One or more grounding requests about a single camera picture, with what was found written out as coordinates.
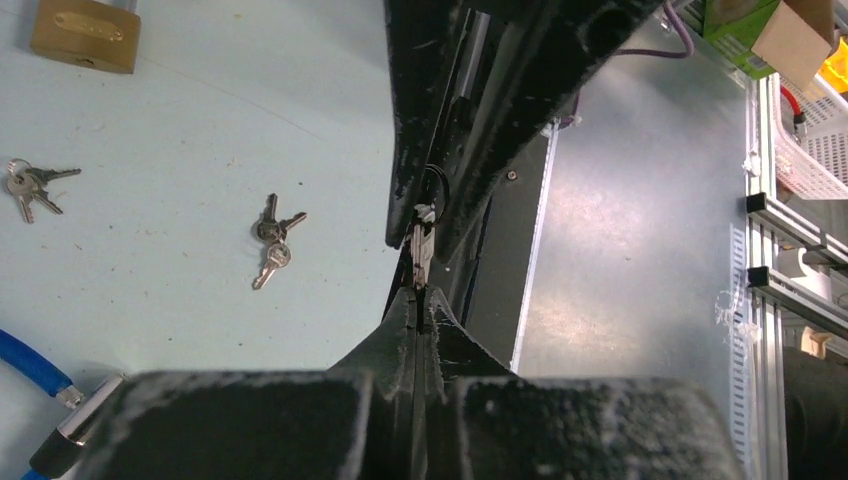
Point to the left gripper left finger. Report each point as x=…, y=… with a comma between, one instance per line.
x=354, y=420

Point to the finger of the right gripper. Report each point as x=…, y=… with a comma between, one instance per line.
x=422, y=43
x=545, y=55

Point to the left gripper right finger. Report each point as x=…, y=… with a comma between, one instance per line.
x=484, y=422

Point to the blue cable lock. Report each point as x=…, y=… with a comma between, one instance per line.
x=63, y=447

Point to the silver key bunch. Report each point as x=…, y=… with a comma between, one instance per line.
x=27, y=183
x=274, y=234

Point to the silver key bunch front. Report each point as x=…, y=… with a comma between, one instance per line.
x=274, y=234

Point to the green cardboard box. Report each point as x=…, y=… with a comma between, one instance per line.
x=792, y=38

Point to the white plastic basket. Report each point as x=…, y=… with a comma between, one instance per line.
x=810, y=127

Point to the brass padlock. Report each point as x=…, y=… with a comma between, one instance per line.
x=90, y=34

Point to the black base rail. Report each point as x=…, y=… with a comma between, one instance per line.
x=478, y=293

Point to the aluminium extrusion frame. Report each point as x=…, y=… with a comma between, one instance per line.
x=788, y=288

